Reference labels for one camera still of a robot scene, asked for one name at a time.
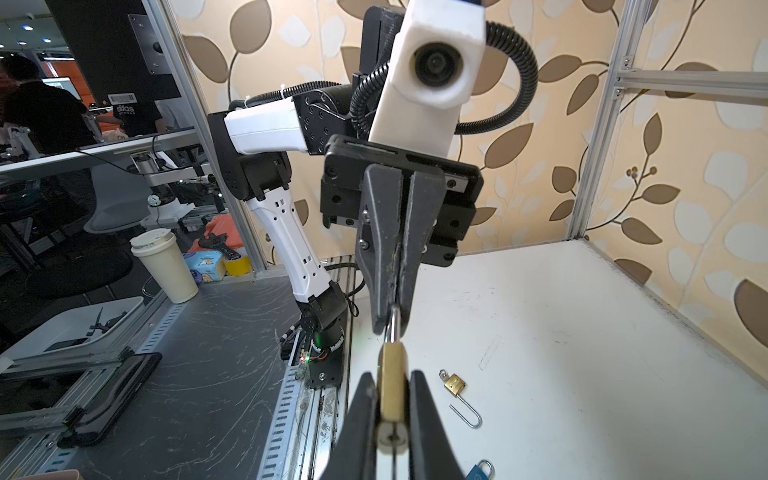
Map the brass padlock with keys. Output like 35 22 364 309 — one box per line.
376 304 410 479

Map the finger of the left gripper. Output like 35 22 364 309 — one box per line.
397 172 446 334
356 164 403 335

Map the paper coffee cup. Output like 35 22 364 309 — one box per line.
130 228 199 304

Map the long-shackle brass padlock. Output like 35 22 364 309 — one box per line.
439 369 483 430

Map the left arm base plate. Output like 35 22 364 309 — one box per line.
299 280 350 390

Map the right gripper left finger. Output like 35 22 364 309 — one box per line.
321 372 379 480

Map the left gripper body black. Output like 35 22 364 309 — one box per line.
320 135 483 267

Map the blue padlock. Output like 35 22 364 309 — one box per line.
465 459 495 480

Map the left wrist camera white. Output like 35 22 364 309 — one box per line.
369 0 486 157

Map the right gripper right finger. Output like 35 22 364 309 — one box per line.
407 370 464 480

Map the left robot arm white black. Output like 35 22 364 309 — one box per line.
208 1 539 389

